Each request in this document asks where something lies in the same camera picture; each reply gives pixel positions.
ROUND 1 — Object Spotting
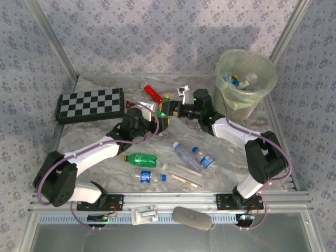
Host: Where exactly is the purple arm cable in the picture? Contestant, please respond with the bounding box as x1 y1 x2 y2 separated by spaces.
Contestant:
37 102 160 232
187 80 293 231

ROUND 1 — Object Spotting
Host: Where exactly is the grey oval stone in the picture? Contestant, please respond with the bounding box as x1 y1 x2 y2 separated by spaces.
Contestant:
172 206 213 232

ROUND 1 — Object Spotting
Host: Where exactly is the clear bottle pale blue label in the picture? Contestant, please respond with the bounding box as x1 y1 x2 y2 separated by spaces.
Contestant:
172 141 203 173

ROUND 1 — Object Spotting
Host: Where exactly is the grey slotted cable duct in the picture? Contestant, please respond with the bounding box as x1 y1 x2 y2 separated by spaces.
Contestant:
39 212 241 225

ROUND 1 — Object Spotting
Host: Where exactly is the small circuit board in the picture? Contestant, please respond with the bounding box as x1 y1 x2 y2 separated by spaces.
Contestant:
88 214 118 224
236 214 255 226

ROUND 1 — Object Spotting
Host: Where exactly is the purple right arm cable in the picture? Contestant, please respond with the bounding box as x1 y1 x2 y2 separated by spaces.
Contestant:
187 80 293 231

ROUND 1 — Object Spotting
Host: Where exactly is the thin black gripper wire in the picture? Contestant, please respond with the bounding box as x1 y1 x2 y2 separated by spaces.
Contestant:
185 118 202 131

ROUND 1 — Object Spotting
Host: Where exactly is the aluminium front extrusion rail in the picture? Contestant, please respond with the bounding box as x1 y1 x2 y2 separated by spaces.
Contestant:
27 191 314 212

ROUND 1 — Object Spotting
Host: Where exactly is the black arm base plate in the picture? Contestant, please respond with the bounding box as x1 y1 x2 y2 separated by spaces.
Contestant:
215 193 265 211
77 193 124 212

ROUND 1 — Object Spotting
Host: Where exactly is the white plastic clamp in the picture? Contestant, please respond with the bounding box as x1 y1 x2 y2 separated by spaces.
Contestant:
130 204 160 226

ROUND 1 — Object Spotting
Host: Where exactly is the aluminium side rail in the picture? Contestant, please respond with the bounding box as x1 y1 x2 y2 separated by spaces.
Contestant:
263 98 300 192
54 75 80 153

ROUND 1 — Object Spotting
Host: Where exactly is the translucent round waste bin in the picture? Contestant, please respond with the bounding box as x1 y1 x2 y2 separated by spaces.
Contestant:
214 48 278 123

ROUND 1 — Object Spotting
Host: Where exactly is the black grey chess board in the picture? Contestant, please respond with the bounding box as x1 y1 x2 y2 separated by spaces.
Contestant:
54 87 126 125

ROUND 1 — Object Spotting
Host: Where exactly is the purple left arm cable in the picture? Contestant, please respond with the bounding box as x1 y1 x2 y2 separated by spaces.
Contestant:
37 102 160 232

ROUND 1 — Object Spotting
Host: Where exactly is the aluminium corner post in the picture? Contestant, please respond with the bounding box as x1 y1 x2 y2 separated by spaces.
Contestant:
26 0 80 79
267 0 314 64

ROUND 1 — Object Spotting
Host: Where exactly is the clear bottle with white cap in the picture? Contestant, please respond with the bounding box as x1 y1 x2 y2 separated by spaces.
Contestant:
162 162 205 189

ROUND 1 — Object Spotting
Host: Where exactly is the flat wooden stick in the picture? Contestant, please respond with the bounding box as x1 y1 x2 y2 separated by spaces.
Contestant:
170 174 199 187

